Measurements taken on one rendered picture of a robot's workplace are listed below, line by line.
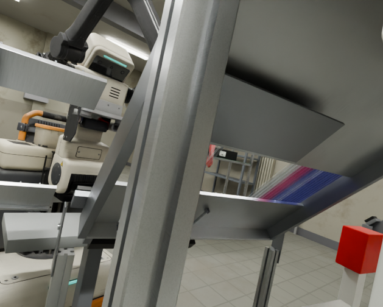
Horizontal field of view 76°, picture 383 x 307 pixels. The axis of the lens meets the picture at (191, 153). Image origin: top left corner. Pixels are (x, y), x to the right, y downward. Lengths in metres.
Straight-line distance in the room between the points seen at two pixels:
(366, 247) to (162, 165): 1.11
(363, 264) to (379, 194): 2.91
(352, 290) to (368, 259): 0.15
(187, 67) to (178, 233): 0.11
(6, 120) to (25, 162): 6.68
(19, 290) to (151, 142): 1.20
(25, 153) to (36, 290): 0.62
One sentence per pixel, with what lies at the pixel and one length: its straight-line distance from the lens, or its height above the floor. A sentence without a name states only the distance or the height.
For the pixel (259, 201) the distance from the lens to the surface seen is 0.78.
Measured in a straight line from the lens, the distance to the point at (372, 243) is 1.25.
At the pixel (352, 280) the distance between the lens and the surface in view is 1.30.
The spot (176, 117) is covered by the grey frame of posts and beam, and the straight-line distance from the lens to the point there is 0.15.
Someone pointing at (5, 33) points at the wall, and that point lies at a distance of 8.34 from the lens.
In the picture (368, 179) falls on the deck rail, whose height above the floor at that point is 0.98.
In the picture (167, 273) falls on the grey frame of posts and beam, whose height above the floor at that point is 0.87.
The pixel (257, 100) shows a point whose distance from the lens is 0.38.
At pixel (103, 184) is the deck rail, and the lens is 0.49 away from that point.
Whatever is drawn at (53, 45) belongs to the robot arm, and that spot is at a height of 1.23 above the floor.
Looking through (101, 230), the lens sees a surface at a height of 0.70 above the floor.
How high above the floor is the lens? 0.95
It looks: level
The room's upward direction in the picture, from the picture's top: 12 degrees clockwise
